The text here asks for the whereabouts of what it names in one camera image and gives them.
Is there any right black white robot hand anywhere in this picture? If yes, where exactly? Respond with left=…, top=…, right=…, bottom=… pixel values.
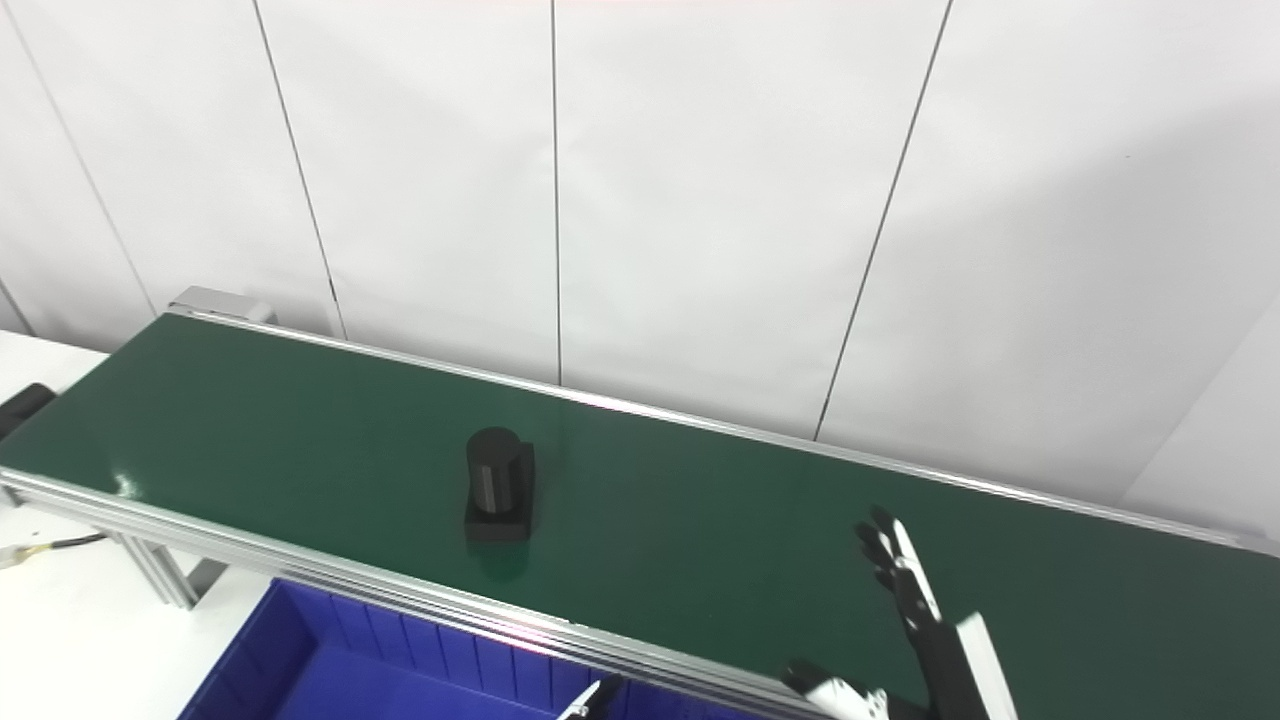
left=781, top=508, right=1022, bottom=720

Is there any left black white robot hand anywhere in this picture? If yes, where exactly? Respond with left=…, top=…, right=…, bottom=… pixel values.
left=558, top=677, right=622, bottom=720

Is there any black cylinder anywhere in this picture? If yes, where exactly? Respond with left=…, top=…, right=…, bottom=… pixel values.
left=463, top=427, right=537, bottom=545

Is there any blue plastic bin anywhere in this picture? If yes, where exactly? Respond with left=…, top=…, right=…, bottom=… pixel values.
left=600, top=680, right=771, bottom=720
left=177, top=577, right=603, bottom=720

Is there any green conveyor belt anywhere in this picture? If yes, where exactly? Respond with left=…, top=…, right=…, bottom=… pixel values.
left=0, top=304, right=1280, bottom=720
left=0, top=313, right=1280, bottom=720

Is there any aluminium conveyor leg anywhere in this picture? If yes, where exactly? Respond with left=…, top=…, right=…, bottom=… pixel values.
left=104, top=530, right=228, bottom=612

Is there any grey conveyor motor box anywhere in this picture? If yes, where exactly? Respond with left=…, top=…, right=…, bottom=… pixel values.
left=167, top=286, right=277, bottom=325

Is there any yellow black cable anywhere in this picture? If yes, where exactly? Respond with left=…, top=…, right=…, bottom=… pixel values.
left=0, top=532, right=107, bottom=572

